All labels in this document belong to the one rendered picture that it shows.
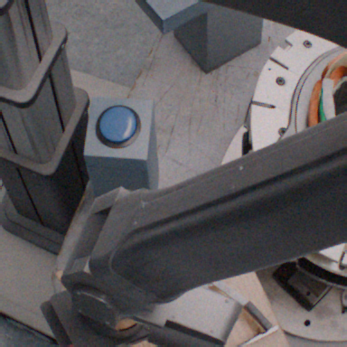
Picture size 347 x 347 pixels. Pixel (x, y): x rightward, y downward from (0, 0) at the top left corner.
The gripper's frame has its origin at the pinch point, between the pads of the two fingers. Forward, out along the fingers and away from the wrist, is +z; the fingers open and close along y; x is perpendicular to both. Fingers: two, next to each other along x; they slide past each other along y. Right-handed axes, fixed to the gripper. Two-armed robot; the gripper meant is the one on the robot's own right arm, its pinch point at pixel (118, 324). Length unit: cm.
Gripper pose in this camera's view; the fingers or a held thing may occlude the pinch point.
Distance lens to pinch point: 96.0
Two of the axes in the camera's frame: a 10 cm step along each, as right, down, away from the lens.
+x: -4.3, -8.6, 2.6
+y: 9.0, -4.0, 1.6
